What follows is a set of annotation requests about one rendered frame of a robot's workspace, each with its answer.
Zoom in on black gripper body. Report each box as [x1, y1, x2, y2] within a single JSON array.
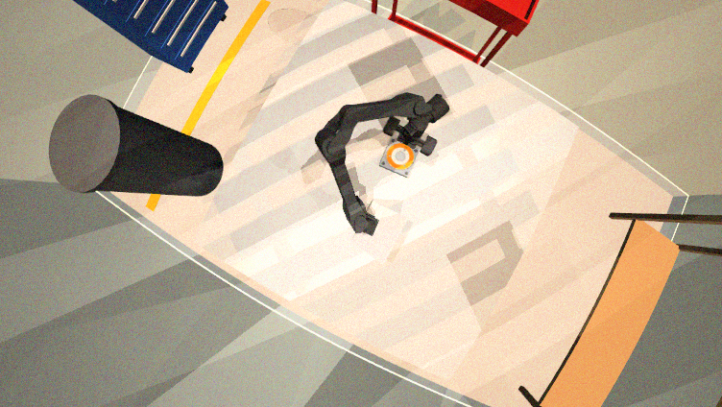
[[383, 116, 438, 156]]

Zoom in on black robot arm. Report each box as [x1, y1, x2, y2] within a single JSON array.
[[315, 92, 449, 236]]

